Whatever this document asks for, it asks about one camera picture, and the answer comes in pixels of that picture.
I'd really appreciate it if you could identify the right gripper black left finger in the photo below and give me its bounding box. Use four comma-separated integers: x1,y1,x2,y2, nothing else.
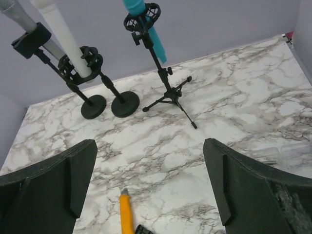
0,139,97,234

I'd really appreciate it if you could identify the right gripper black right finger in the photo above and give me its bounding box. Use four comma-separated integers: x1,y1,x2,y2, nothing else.
203,138,312,234

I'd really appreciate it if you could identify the black shock-mount round-base stand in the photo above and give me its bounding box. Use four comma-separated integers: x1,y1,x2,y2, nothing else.
58,46,140,119

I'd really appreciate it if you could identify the black clip microphone stand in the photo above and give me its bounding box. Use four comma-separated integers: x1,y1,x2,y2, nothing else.
11,22,106,119

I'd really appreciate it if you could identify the white microphone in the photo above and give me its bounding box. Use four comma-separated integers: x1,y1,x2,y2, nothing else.
31,0,92,78

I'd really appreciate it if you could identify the grey silver microphone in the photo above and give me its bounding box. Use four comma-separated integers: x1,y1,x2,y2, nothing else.
0,0,65,60

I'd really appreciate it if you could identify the cyan blue microphone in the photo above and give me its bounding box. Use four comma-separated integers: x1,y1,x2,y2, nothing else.
122,0,167,63

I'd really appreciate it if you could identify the black tripod microphone stand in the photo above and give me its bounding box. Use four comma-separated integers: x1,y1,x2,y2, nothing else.
123,2,198,130

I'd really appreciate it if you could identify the clear plastic screw box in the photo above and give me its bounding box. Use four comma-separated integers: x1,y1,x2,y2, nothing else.
247,142,312,172

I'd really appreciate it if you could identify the orange utility knife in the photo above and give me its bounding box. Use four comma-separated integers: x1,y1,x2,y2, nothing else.
119,188,135,234

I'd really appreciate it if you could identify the black hammer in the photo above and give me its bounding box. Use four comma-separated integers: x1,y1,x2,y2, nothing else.
135,225,154,234

